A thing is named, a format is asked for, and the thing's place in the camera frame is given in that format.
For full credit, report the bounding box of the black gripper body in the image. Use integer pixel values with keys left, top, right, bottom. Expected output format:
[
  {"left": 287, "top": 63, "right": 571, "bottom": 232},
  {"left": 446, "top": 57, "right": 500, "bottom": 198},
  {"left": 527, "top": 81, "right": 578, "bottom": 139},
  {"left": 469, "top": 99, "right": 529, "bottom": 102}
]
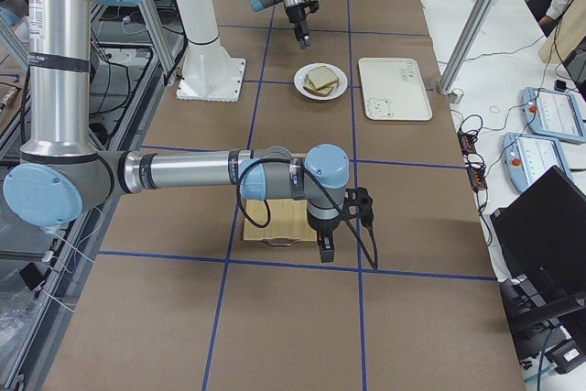
[
  {"left": 285, "top": 2, "right": 309, "bottom": 34},
  {"left": 307, "top": 212, "right": 342, "bottom": 238}
]

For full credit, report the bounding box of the bread slice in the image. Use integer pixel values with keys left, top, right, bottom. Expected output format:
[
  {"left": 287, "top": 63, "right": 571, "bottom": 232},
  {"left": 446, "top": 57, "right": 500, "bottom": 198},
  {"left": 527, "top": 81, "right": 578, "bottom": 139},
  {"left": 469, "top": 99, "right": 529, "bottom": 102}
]
[
  {"left": 307, "top": 66, "right": 339, "bottom": 91},
  {"left": 303, "top": 82, "right": 338, "bottom": 97}
]

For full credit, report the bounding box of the white round plate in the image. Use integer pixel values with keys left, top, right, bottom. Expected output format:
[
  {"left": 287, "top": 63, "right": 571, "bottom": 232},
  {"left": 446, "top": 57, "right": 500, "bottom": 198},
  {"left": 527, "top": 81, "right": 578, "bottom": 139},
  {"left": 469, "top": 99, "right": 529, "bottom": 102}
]
[{"left": 294, "top": 62, "right": 348, "bottom": 101}]

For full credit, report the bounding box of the bread slice on plate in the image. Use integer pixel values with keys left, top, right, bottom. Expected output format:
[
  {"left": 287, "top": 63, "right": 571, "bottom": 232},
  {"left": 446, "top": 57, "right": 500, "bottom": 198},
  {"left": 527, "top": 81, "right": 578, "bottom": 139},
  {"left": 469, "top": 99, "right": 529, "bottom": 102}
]
[{"left": 303, "top": 82, "right": 338, "bottom": 97}]

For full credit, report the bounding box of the wooden cutting board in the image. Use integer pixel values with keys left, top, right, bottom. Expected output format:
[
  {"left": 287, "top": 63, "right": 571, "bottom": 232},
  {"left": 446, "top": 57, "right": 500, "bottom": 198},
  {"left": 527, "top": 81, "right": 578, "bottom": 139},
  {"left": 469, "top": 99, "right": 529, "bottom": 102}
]
[{"left": 236, "top": 157, "right": 315, "bottom": 246}]

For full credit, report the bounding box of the cream bear serving tray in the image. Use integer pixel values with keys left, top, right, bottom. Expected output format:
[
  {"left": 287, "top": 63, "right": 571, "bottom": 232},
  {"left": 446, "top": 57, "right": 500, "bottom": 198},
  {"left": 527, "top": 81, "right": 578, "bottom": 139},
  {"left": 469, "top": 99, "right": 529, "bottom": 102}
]
[{"left": 358, "top": 58, "right": 433, "bottom": 122}]

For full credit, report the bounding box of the small metal cylinder weight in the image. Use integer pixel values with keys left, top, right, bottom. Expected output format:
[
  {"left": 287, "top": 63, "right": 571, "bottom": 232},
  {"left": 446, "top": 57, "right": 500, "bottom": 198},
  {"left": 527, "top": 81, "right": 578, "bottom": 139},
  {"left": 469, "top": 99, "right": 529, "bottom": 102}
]
[{"left": 448, "top": 88, "right": 464, "bottom": 105}]

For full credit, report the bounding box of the black power strip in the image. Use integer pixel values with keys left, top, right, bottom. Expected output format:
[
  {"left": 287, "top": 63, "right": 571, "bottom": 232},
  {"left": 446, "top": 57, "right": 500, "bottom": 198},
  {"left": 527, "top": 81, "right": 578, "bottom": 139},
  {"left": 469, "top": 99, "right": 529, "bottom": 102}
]
[{"left": 457, "top": 129, "right": 488, "bottom": 192}]

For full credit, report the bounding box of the blue teach pendant near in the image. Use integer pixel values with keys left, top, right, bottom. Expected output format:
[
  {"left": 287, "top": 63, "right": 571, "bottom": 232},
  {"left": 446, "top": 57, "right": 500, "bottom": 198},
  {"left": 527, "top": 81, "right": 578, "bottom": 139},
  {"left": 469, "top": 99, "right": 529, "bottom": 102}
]
[{"left": 503, "top": 132, "right": 572, "bottom": 192}]

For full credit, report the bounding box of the blue teach pendant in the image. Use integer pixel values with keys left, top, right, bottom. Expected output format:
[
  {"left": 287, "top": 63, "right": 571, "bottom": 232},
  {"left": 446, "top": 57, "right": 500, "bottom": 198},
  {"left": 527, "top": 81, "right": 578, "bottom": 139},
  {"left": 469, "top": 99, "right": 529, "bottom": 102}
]
[
  {"left": 503, "top": 132, "right": 572, "bottom": 192},
  {"left": 521, "top": 87, "right": 585, "bottom": 144}
]

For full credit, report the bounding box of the black laptop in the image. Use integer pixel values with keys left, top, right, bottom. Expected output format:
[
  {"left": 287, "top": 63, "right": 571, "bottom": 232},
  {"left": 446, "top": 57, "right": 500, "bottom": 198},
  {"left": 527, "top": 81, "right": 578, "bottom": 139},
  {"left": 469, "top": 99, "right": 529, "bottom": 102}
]
[{"left": 491, "top": 166, "right": 585, "bottom": 294}]

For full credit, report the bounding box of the blue teach pendant far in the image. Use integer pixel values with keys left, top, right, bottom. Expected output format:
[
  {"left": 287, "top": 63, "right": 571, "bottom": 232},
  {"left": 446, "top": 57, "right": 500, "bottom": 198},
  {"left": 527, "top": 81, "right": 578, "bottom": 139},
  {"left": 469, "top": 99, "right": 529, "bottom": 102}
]
[{"left": 521, "top": 87, "right": 585, "bottom": 144}]

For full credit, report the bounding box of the aluminium frame post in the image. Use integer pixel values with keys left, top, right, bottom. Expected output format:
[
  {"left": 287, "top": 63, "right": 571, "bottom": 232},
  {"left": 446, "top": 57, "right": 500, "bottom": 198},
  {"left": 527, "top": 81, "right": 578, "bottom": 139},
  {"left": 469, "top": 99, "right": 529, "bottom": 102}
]
[{"left": 438, "top": 0, "right": 494, "bottom": 95}]

